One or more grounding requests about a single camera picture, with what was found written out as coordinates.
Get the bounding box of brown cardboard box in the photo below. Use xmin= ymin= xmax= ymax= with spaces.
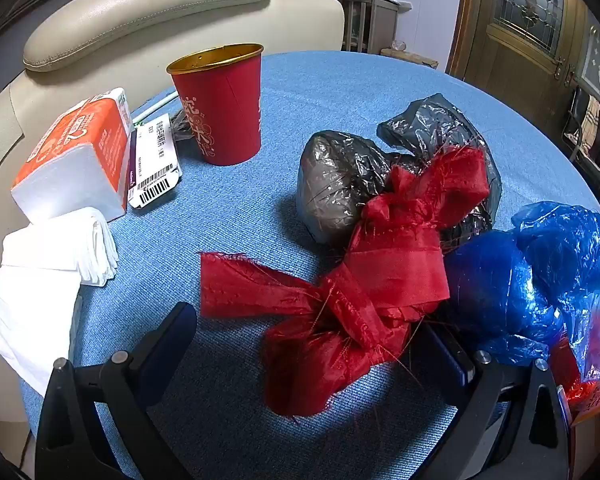
xmin=382 ymin=47 xmax=438 ymax=71

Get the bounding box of red paper cup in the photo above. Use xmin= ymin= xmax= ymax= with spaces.
xmin=166 ymin=43 xmax=265 ymax=166

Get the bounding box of wooden cabinet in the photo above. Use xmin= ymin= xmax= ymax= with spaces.
xmin=316 ymin=0 xmax=401 ymax=56

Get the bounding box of folded white tissue wad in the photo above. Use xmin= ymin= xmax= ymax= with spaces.
xmin=1 ymin=207 xmax=120 ymax=288

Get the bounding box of white medicine box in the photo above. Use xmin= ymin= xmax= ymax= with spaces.
xmin=128 ymin=120 xmax=182 ymax=208

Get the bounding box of dark plastic wrapper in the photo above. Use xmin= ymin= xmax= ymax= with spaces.
xmin=170 ymin=110 xmax=201 ymax=145

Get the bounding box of red cloth bundle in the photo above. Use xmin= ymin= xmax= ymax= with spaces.
xmin=200 ymin=146 xmax=491 ymax=418

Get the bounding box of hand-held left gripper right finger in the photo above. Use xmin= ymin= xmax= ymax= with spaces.
xmin=420 ymin=322 xmax=573 ymax=480

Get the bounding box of black plastic bag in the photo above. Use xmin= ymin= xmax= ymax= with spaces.
xmin=296 ymin=94 xmax=503 ymax=251

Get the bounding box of wooden door with stained glass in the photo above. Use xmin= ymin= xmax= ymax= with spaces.
xmin=445 ymin=0 xmax=600 ymax=111

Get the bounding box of metal chair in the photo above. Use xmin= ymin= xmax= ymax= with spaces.
xmin=562 ymin=85 xmax=600 ymax=201

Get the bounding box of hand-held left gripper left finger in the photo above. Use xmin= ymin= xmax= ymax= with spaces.
xmin=35 ymin=301 xmax=198 ymax=480

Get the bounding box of blue plastic bag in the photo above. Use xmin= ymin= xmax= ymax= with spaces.
xmin=442 ymin=201 xmax=600 ymax=383

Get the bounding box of striped cloth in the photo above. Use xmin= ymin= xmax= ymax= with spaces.
xmin=579 ymin=95 xmax=600 ymax=137

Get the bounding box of beige leather armchair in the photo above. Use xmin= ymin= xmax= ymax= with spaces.
xmin=0 ymin=0 xmax=345 ymax=436

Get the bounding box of flat white napkin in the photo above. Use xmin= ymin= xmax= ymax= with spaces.
xmin=0 ymin=265 xmax=83 ymax=396

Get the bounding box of orange tissue pack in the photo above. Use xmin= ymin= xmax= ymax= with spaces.
xmin=11 ymin=87 xmax=135 ymax=223

